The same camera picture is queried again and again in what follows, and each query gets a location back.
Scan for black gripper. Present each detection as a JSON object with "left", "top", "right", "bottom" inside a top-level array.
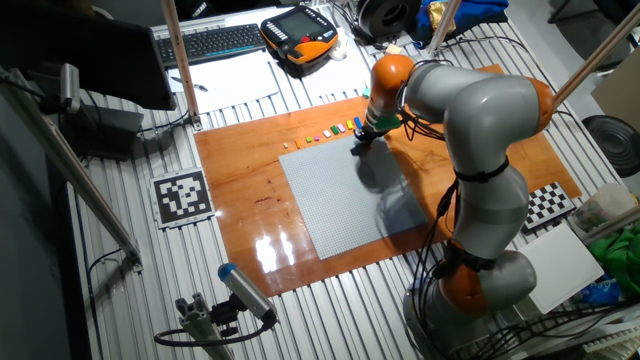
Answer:
[{"left": 352, "top": 123, "right": 392, "bottom": 150}]

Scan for grey Lego baseplate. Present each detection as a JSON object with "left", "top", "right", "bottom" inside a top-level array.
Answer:
[{"left": 278, "top": 130, "right": 429, "bottom": 261}]

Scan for white crumpled tissue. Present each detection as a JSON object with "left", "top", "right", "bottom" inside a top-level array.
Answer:
[{"left": 329, "top": 34, "right": 349, "bottom": 62}]

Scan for black round spool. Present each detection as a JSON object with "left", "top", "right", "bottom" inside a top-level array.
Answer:
[{"left": 355, "top": 0, "right": 424, "bottom": 44}]

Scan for orange black teach pendant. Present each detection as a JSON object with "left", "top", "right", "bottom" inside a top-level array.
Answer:
[{"left": 259, "top": 4, "right": 340, "bottom": 65}]

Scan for glossy wooden board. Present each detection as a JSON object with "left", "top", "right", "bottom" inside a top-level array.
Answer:
[{"left": 193, "top": 63, "right": 584, "bottom": 299}]

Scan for gold foil wrap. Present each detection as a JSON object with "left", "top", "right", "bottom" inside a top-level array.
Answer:
[{"left": 429, "top": 1, "right": 457, "bottom": 32}]

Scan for blue cloth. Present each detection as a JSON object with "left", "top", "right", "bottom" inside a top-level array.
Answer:
[{"left": 414, "top": 0, "right": 510, "bottom": 37}]

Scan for black computer keyboard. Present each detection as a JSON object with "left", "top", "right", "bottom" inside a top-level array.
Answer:
[{"left": 153, "top": 22, "right": 267, "bottom": 70}]

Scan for dark pen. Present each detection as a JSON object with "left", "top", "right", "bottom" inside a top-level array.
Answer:
[{"left": 169, "top": 75, "right": 209, "bottom": 93}]

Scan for black white fiducial marker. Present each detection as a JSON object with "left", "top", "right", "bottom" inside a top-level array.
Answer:
[{"left": 149, "top": 167, "right": 216, "bottom": 230}]

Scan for black white checkerboard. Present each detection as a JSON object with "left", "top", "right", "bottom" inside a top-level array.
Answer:
[{"left": 522, "top": 181, "right": 577, "bottom": 231}]

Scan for white flat box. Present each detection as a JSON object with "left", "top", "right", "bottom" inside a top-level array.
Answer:
[{"left": 514, "top": 222, "right": 606, "bottom": 316}]

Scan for short aluminium profile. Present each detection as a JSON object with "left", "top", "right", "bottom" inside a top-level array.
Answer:
[{"left": 174, "top": 292, "right": 236, "bottom": 360}]

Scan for clear plastic jar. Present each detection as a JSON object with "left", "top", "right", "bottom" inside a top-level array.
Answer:
[{"left": 569, "top": 182, "right": 639, "bottom": 234}]

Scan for black ribbed round object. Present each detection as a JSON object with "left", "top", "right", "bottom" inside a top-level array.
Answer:
[{"left": 582, "top": 115, "right": 640, "bottom": 179}]

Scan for dark box under monitor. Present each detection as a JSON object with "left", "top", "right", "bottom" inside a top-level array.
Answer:
[{"left": 59, "top": 102, "right": 145, "bottom": 161}]

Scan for blue plastic bag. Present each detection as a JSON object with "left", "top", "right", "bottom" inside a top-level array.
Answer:
[{"left": 574, "top": 277, "right": 624, "bottom": 306}]

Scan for green cloth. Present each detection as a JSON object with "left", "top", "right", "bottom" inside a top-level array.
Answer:
[{"left": 599, "top": 234, "right": 640, "bottom": 296}]

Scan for black computer monitor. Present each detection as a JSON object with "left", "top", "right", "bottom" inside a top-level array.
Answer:
[{"left": 0, "top": 0, "right": 177, "bottom": 112}]

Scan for white ribbed plastic part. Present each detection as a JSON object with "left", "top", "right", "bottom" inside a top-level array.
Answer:
[{"left": 582, "top": 324, "right": 640, "bottom": 356}]

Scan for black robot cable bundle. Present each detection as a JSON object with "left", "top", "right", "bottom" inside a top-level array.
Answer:
[{"left": 397, "top": 57, "right": 504, "bottom": 360}]

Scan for silver frame post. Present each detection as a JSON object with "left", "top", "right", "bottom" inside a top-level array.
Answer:
[{"left": 427, "top": 0, "right": 462, "bottom": 54}]

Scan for silver camera with blue end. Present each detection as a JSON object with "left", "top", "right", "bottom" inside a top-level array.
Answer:
[{"left": 217, "top": 262, "right": 279, "bottom": 324}]

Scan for black monitor cable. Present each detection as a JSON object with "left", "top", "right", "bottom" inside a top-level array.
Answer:
[{"left": 137, "top": 109, "right": 191, "bottom": 135}]

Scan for slanted frame post with bracket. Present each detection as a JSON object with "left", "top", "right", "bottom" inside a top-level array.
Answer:
[{"left": 160, "top": 0, "right": 204, "bottom": 132}]

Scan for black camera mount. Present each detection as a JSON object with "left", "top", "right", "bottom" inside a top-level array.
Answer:
[{"left": 209, "top": 294, "right": 242, "bottom": 339}]

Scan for black cables beside robot base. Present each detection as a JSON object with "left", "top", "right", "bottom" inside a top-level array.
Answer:
[{"left": 449, "top": 299, "right": 640, "bottom": 360}]

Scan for slanted bare frame post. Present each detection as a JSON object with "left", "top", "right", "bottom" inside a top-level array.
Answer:
[{"left": 552, "top": 2, "right": 640, "bottom": 114}]

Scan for black camera cable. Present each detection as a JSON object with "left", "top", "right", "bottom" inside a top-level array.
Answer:
[{"left": 153, "top": 312, "right": 279, "bottom": 349}]

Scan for silver camera on beam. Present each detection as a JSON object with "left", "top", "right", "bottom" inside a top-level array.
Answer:
[{"left": 59, "top": 62, "right": 81, "bottom": 115}]

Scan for long aluminium frame beam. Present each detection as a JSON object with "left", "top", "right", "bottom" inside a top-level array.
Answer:
[{"left": 0, "top": 67, "right": 144, "bottom": 274}]

